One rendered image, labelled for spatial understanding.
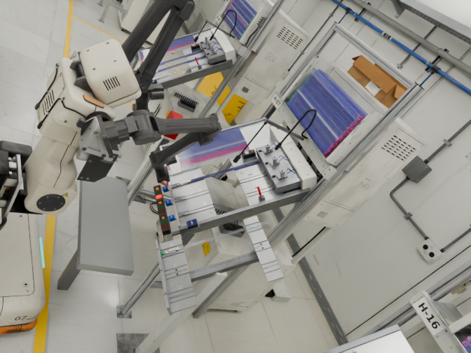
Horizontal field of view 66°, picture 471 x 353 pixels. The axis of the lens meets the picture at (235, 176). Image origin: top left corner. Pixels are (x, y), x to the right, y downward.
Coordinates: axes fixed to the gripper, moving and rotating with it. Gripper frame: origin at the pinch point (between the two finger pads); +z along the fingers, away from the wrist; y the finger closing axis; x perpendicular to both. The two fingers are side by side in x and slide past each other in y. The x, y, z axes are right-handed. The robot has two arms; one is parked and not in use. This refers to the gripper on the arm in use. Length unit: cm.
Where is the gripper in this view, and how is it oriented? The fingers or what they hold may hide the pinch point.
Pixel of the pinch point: (166, 184)
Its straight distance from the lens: 205.3
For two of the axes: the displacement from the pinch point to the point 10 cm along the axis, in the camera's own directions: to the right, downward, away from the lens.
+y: -2.7, -6.8, 6.8
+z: 1.2, 6.8, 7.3
